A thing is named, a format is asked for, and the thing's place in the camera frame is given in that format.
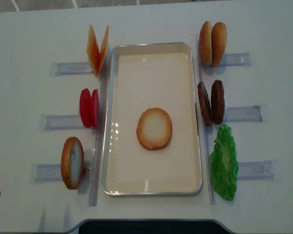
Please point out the bread slice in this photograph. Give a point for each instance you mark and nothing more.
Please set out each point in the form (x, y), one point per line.
(154, 129)
(72, 163)

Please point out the rear brown meat patty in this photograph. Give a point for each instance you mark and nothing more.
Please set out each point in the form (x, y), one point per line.
(204, 102)

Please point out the brown meat patty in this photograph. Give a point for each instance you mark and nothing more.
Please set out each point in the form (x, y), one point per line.
(217, 102)
(204, 102)

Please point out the green lettuce leaf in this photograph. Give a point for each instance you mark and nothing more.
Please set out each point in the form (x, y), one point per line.
(223, 163)

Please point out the front brown meat patty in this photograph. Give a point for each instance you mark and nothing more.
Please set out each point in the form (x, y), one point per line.
(217, 102)

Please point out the white metal tray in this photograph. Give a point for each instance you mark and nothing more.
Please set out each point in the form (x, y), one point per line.
(143, 77)

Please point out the rear tan bun top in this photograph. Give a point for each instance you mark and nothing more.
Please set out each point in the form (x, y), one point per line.
(205, 47)

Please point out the tan bun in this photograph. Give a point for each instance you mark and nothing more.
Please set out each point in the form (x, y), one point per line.
(219, 42)
(205, 47)

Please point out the front tan bun top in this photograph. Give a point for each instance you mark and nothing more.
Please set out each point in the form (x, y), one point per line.
(219, 42)

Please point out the clear rail near tomato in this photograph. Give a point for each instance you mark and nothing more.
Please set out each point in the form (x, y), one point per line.
(63, 122)

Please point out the clear rail near bread slices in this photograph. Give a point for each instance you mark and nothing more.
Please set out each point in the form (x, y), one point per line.
(40, 173)

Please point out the long clear left stop rail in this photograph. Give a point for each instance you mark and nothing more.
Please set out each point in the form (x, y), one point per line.
(100, 131)

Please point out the long clear stop rail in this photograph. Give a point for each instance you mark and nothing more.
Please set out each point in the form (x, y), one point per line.
(100, 131)
(205, 131)

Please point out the clear rail near cheese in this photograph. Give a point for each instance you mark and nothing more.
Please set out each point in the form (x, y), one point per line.
(71, 68)

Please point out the long clear right stop rail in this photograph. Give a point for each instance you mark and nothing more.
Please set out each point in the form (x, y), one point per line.
(205, 131)

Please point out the clear rail near buns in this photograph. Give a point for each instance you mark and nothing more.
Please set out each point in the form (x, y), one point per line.
(238, 59)

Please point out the clear rail near patties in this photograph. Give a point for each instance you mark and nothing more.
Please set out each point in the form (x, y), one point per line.
(254, 113)

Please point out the clear rail near lettuce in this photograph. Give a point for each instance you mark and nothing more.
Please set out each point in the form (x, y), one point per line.
(263, 170)

